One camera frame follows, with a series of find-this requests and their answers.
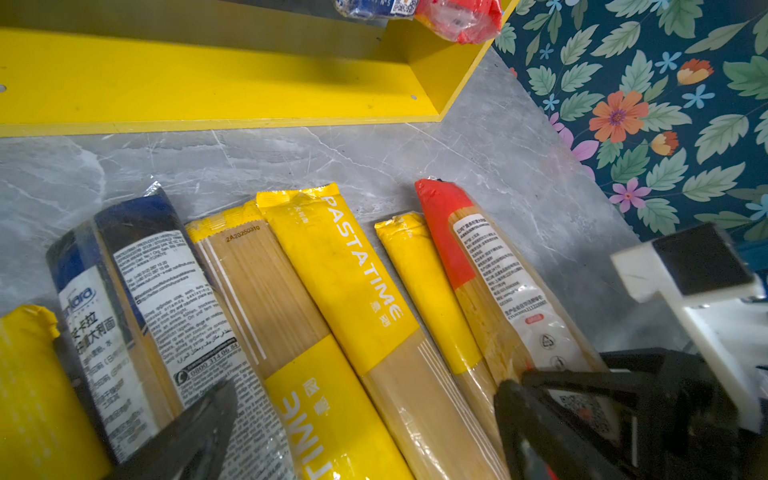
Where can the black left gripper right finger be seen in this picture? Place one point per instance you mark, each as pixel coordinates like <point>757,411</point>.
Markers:
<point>571,448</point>

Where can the yellow pastatime bag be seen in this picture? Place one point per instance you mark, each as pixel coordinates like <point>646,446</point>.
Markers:
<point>403,374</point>
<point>333,429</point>

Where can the blue clear spaghetti bag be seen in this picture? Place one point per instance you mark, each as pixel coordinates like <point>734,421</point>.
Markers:
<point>183,322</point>
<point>126,392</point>

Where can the yellow spaghetti bag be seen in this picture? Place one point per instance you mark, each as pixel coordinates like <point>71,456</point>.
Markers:
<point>45,431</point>
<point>409,245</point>

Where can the blue clear spaghetti bag left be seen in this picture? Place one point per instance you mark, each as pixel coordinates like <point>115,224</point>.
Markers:
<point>126,392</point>

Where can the blue clear spaghetti bag right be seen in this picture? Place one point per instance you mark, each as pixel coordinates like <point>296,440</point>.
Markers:
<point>183,322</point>

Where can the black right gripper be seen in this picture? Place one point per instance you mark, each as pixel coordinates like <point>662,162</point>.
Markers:
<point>676,420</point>

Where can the red clear labelled spaghetti bag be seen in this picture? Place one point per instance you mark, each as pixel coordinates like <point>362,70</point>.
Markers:
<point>516,320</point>

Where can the yellow wooden shelf unit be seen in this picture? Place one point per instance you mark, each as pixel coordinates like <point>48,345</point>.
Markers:
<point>110,67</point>

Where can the blue Barilla spaghetti box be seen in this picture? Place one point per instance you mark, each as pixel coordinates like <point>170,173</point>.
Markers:
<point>376,9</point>

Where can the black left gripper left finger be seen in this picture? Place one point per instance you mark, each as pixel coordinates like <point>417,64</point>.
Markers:
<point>193,446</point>

